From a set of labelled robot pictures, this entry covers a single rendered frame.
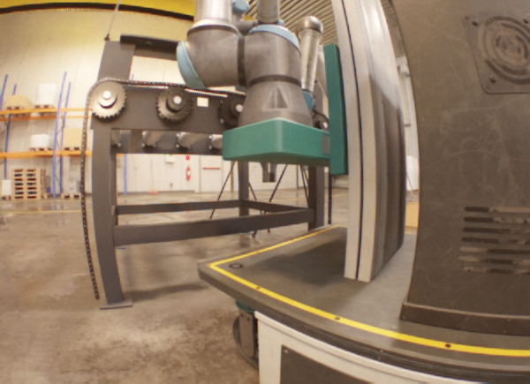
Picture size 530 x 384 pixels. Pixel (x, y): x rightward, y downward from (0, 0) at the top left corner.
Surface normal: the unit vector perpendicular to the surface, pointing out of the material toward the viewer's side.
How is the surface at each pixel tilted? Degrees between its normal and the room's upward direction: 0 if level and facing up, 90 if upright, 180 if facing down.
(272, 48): 90
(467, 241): 90
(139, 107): 90
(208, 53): 105
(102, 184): 90
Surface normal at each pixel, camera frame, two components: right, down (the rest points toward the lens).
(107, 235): 0.57, 0.02
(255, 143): -0.70, 0.02
